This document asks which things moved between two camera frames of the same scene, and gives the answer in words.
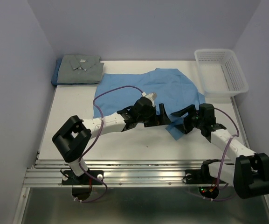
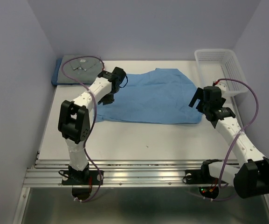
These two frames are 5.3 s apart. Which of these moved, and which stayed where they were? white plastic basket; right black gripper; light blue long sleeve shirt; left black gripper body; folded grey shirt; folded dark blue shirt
Moved: right black gripper; left black gripper body
Stayed: folded dark blue shirt; white plastic basket; light blue long sleeve shirt; folded grey shirt
